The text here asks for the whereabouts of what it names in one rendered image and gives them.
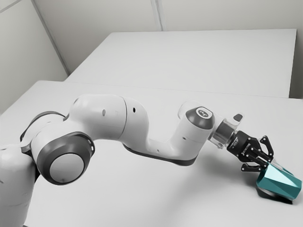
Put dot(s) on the teal faceted mug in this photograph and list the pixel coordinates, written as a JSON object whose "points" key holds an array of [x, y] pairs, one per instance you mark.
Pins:
{"points": [[279, 182]]}

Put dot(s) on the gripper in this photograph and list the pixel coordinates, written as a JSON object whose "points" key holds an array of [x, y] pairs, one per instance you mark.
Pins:
{"points": [[241, 142]]}

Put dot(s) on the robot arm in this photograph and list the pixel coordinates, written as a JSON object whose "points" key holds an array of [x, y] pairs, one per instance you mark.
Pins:
{"points": [[132, 127]]}

